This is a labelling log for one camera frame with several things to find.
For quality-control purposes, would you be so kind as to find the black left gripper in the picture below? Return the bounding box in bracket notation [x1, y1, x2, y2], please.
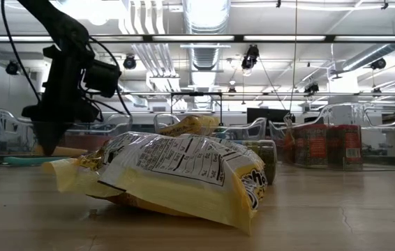
[21, 47, 101, 157]

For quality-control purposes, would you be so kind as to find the green handled spoon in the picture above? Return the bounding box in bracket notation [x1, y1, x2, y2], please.
[3, 155, 72, 167]

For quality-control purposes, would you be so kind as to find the orange snack bag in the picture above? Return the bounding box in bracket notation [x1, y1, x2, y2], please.
[282, 121, 295, 165]

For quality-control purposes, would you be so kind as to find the pink small box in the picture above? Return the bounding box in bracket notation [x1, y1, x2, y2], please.
[292, 123, 328, 167]

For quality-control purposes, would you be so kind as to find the red lidded spice tin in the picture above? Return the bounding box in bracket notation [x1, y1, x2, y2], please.
[327, 123, 363, 167]

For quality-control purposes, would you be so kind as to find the clear plastic bin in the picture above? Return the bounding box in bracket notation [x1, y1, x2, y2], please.
[0, 107, 134, 167]
[269, 102, 395, 172]
[153, 113, 268, 142]

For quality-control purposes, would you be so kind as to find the black background rack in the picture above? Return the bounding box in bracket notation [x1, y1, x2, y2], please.
[169, 91, 224, 126]

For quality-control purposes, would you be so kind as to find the black monitor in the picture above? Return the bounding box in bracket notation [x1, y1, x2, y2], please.
[246, 107, 291, 125]

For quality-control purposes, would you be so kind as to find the green spice jar black lid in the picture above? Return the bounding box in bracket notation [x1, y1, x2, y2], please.
[242, 139, 278, 185]

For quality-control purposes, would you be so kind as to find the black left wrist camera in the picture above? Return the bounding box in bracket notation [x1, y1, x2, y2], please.
[84, 59, 122, 99]

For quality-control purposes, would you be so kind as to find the black ceiling camera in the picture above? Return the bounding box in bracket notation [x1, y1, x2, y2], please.
[5, 61, 20, 76]
[241, 44, 260, 70]
[370, 58, 387, 70]
[123, 54, 137, 70]
[304, 82, 320, 95]

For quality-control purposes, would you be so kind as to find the silver ventilation duct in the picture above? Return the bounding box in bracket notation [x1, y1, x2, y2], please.
[182, 0, 232, 70]

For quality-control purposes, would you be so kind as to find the thin hanging wire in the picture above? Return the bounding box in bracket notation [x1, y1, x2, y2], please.
[288, 0, 298, 114]

